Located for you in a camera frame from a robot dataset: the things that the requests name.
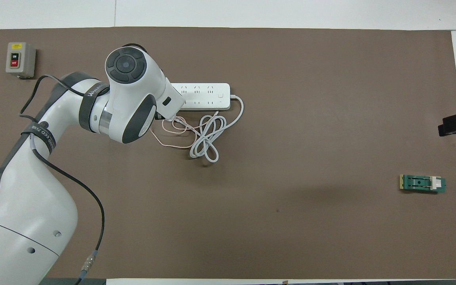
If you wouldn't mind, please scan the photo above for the white power strip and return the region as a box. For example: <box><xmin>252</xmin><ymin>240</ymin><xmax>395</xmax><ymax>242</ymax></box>
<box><xmin>171</xmin><ymin>82</ymin><xmax>232</xmax><ymax>111</ymax></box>

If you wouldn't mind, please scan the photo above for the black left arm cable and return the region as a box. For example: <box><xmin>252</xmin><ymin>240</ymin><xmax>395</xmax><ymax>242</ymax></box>
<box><xmin>18</xmin><ymin>74</ymin><xmax>106</xmax><ymax>285</ymax></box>

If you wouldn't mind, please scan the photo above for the white power strip cable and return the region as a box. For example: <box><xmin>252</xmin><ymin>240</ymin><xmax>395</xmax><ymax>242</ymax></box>
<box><xmin>168</xmin><ymin>94</ymin><xmax>245</xmax><ymax>163</ymax></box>

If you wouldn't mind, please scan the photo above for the grey push button box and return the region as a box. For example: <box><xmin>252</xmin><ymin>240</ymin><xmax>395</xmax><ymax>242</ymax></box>
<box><xmin>5</xmin><ymin>42</ymin><xmax>37</xmax><ymax>79</ymax></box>

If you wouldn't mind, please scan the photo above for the green knife switch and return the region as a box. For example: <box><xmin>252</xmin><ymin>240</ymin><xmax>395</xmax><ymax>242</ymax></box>
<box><xmin>399</xmin><ymin>174</ymin><xmax>447</xmax><ymax>195</ymax></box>

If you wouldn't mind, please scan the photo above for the brown table mat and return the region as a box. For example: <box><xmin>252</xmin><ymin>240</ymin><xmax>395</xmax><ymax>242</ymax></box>
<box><xmin>0</xmin><ymin>27</ymin><xmax>456</xmax><ymax>280</ymax></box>

